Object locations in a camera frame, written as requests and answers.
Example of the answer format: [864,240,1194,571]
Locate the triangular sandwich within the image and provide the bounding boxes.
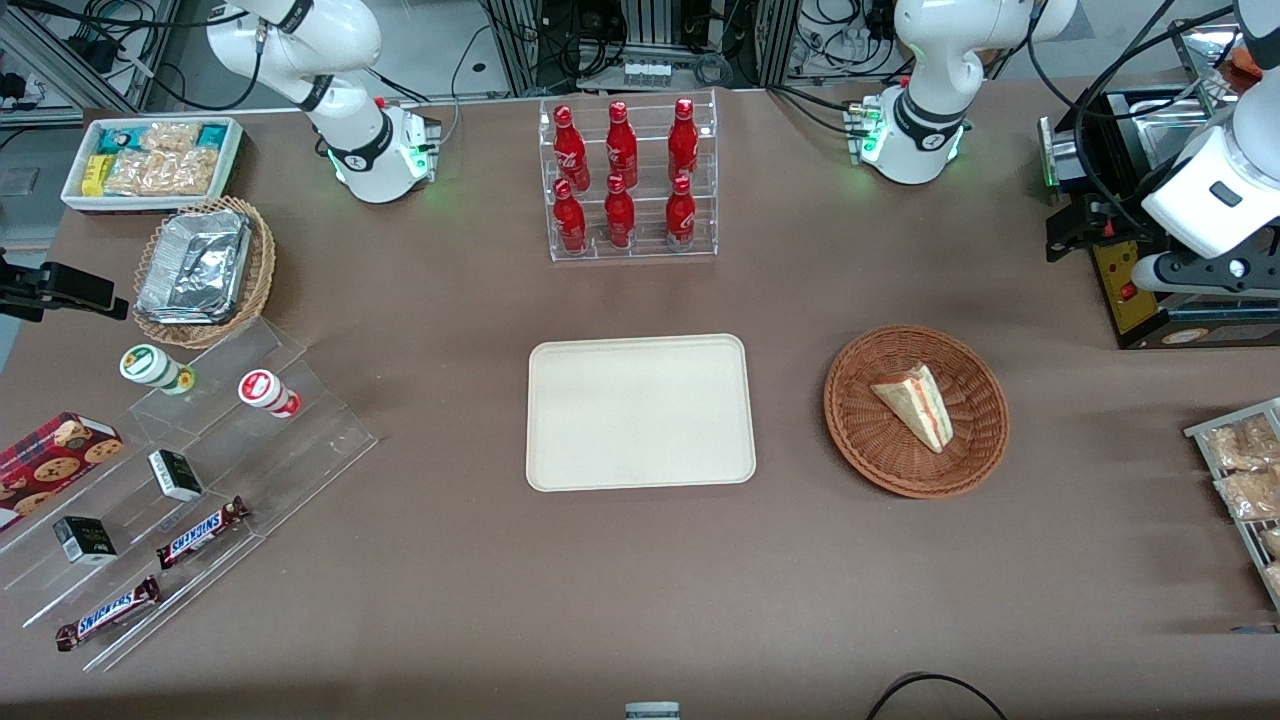
[870,364,955,455]

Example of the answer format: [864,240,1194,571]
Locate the round brown wicker basket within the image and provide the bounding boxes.
[824,325,1010,499]

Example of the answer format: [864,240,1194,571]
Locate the beige rectangular tray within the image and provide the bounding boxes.
[526,334,758,494]

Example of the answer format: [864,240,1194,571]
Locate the oval wicker basket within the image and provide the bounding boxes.
[132,195,277,350]

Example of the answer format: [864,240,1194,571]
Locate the aluminium foil tray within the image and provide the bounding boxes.
[136,209,252,326]

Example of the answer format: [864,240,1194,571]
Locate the black food warmer cabinet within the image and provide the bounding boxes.
[1038,18,1280,350]

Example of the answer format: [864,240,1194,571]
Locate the clear bag of pastry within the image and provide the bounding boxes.
[1214,467,1280,522]
[1202,414,1280,472]

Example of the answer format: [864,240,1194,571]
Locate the red cola bottle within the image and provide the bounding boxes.
[603,174,637,249]
[552,179,589,254]
[667,97,700,182]
[605,100,640,189]
[553,105,592,192]
[664,175,698,252]

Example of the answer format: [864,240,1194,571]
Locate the clear acrylic bottle rack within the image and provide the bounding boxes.
[538,89,720,264]

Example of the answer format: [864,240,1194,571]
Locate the clear acrylic step display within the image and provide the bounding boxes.
[0,317,380,674]

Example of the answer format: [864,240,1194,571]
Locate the red lid cup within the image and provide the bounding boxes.
[237,369,302,419]

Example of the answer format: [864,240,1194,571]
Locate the white rectangular snack bin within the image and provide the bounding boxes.
[61,116,246,214]

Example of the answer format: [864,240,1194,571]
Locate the clear bag of crackers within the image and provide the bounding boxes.
[104,122,221,197]

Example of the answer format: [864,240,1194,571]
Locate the snickers bar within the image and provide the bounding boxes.
[155,496,251,571]
[54,575,163,653]

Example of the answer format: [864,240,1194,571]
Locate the small black box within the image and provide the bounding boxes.
[147,449,205,502]
[52,515,119,565]

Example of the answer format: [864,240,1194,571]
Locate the green lid cup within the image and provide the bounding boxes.
[119,344,197,396]

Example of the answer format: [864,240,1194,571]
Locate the black clamp holder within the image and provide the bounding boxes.
[0,249,130,324]

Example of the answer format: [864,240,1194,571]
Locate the red cookie box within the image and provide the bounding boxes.
[0,411,125,532]

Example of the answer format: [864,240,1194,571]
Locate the black cable loop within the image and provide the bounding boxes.
[864,672,1010,720]

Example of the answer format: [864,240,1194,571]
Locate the aluminium frame with cables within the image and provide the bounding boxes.
[478,0,803,98]

